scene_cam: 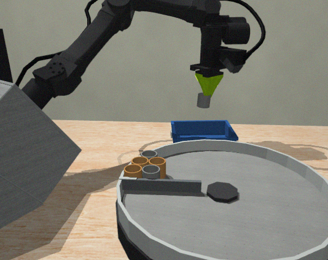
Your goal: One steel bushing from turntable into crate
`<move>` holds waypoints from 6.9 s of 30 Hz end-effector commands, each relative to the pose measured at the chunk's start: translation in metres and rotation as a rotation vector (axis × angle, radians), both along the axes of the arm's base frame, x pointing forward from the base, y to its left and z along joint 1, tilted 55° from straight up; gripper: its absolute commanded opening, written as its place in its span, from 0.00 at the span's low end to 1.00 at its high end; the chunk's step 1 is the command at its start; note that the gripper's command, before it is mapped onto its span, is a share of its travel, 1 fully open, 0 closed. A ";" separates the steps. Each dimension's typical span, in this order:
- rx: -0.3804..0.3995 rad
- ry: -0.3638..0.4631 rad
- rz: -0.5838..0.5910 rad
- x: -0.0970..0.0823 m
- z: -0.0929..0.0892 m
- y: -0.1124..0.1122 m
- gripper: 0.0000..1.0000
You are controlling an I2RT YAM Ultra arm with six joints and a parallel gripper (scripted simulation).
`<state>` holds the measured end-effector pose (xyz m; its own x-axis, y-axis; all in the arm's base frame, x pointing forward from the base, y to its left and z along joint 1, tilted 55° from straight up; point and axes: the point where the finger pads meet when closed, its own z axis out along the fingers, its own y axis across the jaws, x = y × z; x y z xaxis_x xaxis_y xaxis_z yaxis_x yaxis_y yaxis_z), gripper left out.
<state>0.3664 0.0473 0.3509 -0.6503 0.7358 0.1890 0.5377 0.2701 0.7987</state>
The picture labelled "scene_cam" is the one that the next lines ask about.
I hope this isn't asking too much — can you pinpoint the blue tray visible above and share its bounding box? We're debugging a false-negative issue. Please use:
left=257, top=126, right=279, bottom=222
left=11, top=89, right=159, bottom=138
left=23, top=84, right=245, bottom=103
left=171, top=120, right=239, bottom=143

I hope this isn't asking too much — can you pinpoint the bronze bushing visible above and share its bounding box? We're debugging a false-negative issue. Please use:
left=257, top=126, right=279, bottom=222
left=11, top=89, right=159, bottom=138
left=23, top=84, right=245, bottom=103
left=132, top=157, right=149, bottom=168
left=124, top=164, right=142, bottom=178
left=148, top=157, right=166, bottom=179

